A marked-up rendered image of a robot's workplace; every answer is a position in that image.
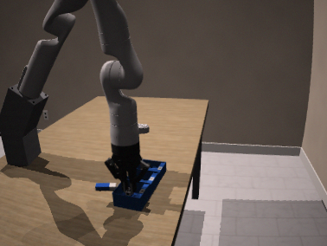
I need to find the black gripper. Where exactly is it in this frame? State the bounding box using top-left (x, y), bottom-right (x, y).
top-left (105, 142), bottom-right (151, 194)

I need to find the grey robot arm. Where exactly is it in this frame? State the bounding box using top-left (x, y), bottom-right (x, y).
top-left (17, 0), bottom-right (150, 146)

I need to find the blue three-compartment bin rack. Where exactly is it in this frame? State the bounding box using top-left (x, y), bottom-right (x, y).
top-left (112, 159), bottom-right (166, 211)

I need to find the blue and white eraser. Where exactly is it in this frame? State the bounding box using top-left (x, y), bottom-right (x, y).
top-left (95, 183), bottom-right (117, 191)

